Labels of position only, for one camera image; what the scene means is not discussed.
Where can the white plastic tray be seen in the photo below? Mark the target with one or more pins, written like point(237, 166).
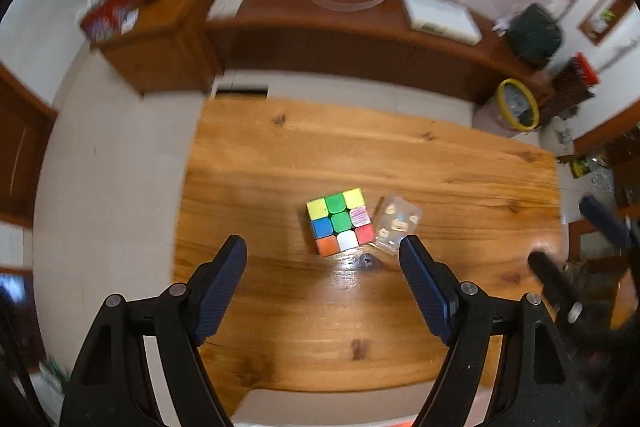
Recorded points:
point(325, 407)

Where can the long wooden television cabinet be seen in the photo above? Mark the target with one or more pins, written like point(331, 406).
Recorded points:
point(325, 42)

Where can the colourful puzzle cube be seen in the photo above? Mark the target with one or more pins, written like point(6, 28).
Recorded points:
point(340, 222)

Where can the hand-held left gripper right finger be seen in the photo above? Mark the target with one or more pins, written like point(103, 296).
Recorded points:
point(425, 289)

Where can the small white device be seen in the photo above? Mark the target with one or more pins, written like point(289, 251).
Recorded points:
point(129, 21)

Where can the red tissue box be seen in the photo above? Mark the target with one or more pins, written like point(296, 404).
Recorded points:
point(105, 17)

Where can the green spray bottle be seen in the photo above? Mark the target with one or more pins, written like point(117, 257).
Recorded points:
point(605, 19)

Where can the small white figurine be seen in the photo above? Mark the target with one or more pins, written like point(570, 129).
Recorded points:
point(501, 23)

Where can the dark container with red lid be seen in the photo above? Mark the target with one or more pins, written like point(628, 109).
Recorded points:
point(575, 82)

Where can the white flat pad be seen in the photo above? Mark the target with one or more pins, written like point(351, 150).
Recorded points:
point(226, 4)

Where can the white set-top box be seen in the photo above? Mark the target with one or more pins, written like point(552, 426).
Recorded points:
point(442, 17)

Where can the wooden door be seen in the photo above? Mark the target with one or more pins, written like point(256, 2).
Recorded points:
point(20, 147)

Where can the clear plastic bag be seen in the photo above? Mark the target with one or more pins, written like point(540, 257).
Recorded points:
point(397, 222)

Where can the wooden wall niche with bottle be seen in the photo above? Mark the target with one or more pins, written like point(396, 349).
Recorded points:
point(620, 2)

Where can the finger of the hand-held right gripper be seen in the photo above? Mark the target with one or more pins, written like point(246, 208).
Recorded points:
point(600, 217)
point(550, 274)

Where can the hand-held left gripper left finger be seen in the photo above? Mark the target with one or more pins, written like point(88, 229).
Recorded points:
point(222, 289)

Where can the yellow rimmed bin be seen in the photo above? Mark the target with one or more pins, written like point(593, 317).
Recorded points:
point(500, 117)

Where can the white bucket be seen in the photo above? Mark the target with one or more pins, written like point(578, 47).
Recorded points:
point(555, 139)

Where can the wooden side cabinet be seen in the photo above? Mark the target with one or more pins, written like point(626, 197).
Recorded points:
point(165, 42)

